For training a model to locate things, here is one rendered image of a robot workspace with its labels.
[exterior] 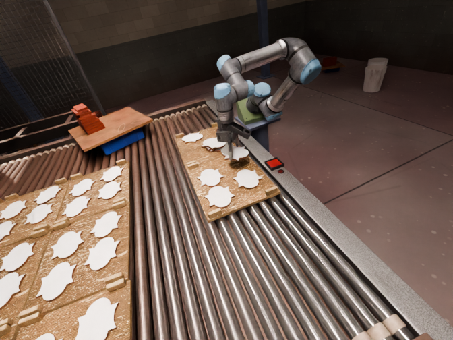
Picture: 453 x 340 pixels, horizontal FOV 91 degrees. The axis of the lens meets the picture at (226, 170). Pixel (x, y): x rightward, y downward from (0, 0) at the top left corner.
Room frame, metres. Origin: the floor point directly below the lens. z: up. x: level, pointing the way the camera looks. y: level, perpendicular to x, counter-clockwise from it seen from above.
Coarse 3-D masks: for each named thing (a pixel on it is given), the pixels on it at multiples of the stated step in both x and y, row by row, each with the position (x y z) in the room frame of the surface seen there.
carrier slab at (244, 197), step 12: (204, 168) 1.01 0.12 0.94; (216, 168) 0.99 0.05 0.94; (228, 168) 0.97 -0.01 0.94; (240, 168) 0.94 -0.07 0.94; (252, 168) 0.92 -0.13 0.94; (192, 180) 0.92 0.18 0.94; (228, 180) 0.87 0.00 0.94; (264, 180) 0.81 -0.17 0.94; (204, 192) 0.81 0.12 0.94; (240, 192) 0.76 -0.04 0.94; (252, 192) 0.75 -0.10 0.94; (264, 192) 0.73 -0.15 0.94; (276, 192) 0.71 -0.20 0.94; (204, 204) 0.73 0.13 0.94; (240, 204) 0.69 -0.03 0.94; (252, 204) 0.68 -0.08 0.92; (216, 216) 0.65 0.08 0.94
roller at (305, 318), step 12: (192, 132) 1.53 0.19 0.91; (240, 216) 0.65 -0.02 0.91; (252, 228) 0.56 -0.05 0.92; (264, 240) 0.50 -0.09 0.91; (264, 252) 0.45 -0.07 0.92; (276, 264) 0.40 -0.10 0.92; (276, 276) 0.36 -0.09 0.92; (288, 288) 0.32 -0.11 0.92; (288, 300) 0.29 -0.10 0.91; (300, 300) 0.28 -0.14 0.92; (300, 312) 0.25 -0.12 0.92; (300, 324) 0.22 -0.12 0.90; (312, 324) 0.21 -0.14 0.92; (312, 336) 0.19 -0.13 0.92; (324, 336) 0.19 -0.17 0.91
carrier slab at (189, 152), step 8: (208, 128) 1.49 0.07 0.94; (216, 128) 1.46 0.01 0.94; (208, 136) 1.36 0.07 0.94; (184, 144) 1.32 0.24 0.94; (192, 144) 1.30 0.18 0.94; (200, 144) 1.28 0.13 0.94; (184, 152) 1.22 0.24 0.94; (192, 152) 1.20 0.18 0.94; (200, 152) 1.18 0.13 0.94; (208, 152) 1.16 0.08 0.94; (216, 152) 1.14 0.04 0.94; (184, 160) 1.13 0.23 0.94; (192, 160) 1.12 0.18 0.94; (200, 160) 1.10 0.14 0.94; (208, 160) 1.08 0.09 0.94
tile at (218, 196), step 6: (216, 186) 0.82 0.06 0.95; (228, 186) 0.81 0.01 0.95; (210, 192) 0.79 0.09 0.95; (216, 192) 0.78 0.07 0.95; (222, 192) 0.77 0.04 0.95; (228, 192) 0.77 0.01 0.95; (210, 198) 0.75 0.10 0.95; (216, 198) 0.74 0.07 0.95; (222, 198) 0.73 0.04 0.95; (228, 198) 0.73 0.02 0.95; (210, 204) 0.71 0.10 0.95; (216, 204) 0.70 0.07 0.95; (222, 204) 0.70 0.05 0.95; (228, 204) 0.69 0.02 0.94
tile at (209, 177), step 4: (204, 172) 0.96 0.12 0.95; (208, 172) 0.95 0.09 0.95; (212, 172) 0.94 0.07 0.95; (216, 172) 0.94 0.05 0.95; (200, 176) 0.93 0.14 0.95; (204, 176) 0.92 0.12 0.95; (208, 176) 0.92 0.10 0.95; (212, 176) 0.91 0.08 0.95; (216, 176) 0.90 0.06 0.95; (220, 176) 0.90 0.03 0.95; (200, 180) 0.90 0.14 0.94; (204, 180) 0.89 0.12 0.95; (208, 180) 0.88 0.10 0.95; (212, 180) 0.88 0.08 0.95; (216, 180) 0.87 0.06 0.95; (204, 184) 0.86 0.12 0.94; (208, 184) 0.85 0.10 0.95; (212, 184) 0.85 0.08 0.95; (216, 184) 0.84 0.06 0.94
